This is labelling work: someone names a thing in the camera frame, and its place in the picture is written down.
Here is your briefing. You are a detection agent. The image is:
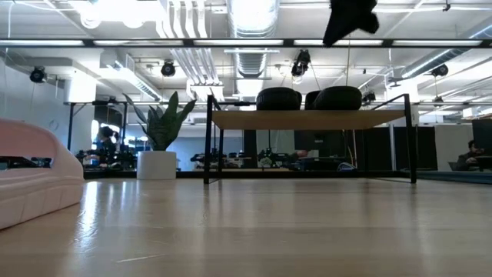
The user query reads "pink slide sandal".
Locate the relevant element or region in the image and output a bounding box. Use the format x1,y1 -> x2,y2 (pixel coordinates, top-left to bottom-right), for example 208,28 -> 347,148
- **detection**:
0,118 -> 85,231

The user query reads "black monitor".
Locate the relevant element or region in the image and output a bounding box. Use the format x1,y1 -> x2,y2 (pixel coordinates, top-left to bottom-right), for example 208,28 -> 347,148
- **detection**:
471,118 -> 492,155

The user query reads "wooden shelf, black metal frame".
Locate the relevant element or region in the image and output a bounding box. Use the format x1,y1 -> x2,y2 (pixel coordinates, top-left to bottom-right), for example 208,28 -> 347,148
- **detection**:
203,93 -> 418,185

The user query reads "green snake plant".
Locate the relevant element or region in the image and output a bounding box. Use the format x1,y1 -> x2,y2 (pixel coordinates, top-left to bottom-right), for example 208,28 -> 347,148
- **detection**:
122,90 -> 198,152

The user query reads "white round plant pot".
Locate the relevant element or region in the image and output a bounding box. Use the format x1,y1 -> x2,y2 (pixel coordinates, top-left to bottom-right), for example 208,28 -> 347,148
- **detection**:
136,150 -> 178,181

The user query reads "silver ceiling duct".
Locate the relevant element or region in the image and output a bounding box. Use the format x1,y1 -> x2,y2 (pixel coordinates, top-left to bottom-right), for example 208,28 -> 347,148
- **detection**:
226,0 -> 281,78

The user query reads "black partition panel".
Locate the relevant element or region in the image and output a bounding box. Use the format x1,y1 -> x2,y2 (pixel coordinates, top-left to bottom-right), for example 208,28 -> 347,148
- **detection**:
354,126 -> 438,172

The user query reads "person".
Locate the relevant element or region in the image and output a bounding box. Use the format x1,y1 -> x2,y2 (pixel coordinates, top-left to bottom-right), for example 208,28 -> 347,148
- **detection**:
288,149 -> 310,165
454,139 -> 488,172
94,125 -> 121,167

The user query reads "black overhead frame bar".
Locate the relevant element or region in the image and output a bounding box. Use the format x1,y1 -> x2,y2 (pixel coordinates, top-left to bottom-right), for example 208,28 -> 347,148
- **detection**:
0,38 -> 492,49

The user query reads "black ceiling spotlight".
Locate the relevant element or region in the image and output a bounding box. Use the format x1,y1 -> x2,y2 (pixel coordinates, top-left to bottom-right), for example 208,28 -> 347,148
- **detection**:
290,49 -> 312,78
29,65 -> 48,84
430,63 -> 450,78
160,60 -> 177,78

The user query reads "black metal rig frame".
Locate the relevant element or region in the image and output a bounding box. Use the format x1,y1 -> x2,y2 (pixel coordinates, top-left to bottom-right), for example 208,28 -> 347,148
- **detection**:
63,100 -> 128,155

